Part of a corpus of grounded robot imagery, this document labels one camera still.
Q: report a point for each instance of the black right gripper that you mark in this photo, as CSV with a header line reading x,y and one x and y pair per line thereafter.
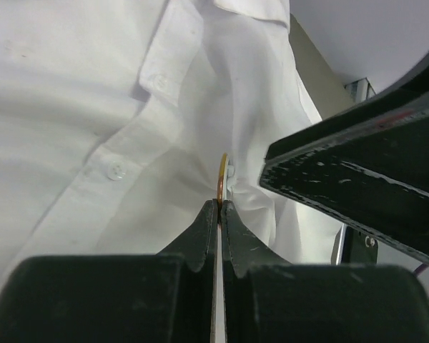
x,y
367,167

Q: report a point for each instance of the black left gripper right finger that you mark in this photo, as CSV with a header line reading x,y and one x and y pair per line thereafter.
x,y
268,299

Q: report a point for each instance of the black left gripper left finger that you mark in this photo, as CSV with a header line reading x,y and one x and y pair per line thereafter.
x,y
163,297

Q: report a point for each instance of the yellow sunflower brooch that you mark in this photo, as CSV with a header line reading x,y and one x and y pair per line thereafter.
x,y
225,183

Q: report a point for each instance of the white button-up shirt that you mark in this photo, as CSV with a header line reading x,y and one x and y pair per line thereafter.
x,y
114,116

